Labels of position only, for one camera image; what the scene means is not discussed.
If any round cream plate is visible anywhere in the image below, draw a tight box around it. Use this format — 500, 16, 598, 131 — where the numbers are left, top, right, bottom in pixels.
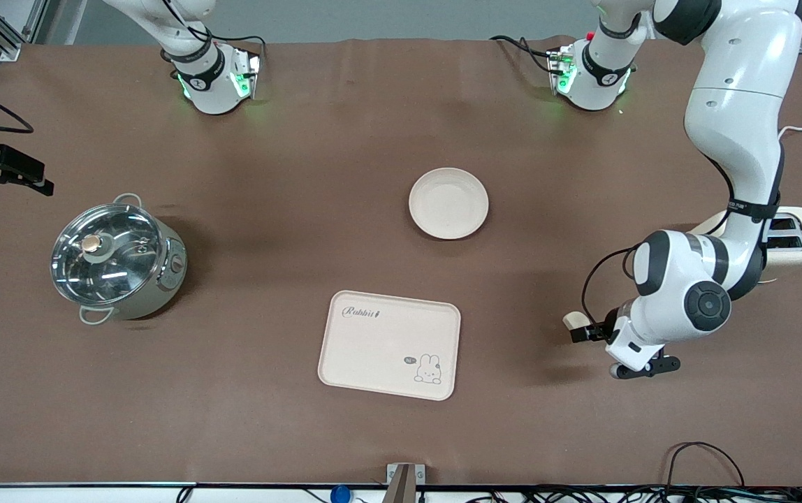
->
409, 168, 490, 240

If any cream rabbit print tray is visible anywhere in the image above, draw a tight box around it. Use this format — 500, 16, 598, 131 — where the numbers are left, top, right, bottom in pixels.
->
317, 290, 462, 402

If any glass pot lid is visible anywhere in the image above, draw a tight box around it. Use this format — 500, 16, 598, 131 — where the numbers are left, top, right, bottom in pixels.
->
51, 204, 166, 309

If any steel electric pot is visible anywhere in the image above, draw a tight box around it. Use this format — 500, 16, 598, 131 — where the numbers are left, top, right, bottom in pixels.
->
50, 194, 189, 326

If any brown table cover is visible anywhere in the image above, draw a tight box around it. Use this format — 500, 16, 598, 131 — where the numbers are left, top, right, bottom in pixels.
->
0, 36, 802, 487

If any black looped cable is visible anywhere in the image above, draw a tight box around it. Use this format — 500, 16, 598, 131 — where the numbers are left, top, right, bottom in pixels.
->
665, 442, 746, 490

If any black cable bundle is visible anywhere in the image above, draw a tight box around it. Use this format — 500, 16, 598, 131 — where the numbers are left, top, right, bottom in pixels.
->
443, 485, 802, 503

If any grey metal camera bracket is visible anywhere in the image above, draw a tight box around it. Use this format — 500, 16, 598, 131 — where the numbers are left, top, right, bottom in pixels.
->
386, 462, 426, 503

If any black right base cable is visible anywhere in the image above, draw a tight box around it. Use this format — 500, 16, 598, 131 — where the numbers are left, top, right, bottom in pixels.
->
162, 0, 267, 67

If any black base cable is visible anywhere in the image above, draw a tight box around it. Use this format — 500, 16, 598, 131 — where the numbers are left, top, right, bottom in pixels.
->
490, 34, 557, 75
162, 0, 267, 67

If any black left base cable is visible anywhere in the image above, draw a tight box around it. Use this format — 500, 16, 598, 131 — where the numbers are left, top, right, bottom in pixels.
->
490, 34, 557, 75

